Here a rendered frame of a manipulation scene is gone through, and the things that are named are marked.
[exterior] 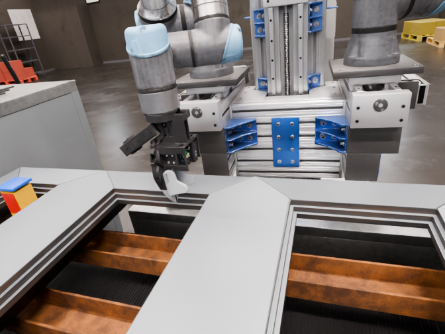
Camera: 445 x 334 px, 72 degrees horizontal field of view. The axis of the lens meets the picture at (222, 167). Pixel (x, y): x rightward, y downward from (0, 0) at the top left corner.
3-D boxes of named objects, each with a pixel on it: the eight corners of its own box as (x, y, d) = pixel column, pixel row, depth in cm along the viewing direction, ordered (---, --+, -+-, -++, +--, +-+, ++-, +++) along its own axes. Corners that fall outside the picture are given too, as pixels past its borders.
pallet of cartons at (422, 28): (452, 38, 789) (456, 19, 770) (412, 42, 815) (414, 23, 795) (435, 34, 898) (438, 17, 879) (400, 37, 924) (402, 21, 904)
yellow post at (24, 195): (42, 251, 86) (14, 193, 77) (29, 249, 87) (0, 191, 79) (56, 239, 90) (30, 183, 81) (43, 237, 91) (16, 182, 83)
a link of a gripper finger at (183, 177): (194, 202, 68) (187, 166, 64) (171, 201, 70) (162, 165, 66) (199, 195, 71) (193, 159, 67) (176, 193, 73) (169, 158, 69)
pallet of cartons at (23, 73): (12, 81, 1076) (4, 60, 1045) (40, 79, 1043) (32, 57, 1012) (-9, 87, 1003) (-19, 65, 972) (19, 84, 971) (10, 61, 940)
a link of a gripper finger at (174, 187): (189, 211, 66) (181, 173, 61) (164, 208, 67) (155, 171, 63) (194, 202, 68) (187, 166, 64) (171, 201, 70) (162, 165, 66)
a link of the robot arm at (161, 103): (129, 95, 56) (151, 85, 63) (136, 118, 58) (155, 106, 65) (165, 93, 53) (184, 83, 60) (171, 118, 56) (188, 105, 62)
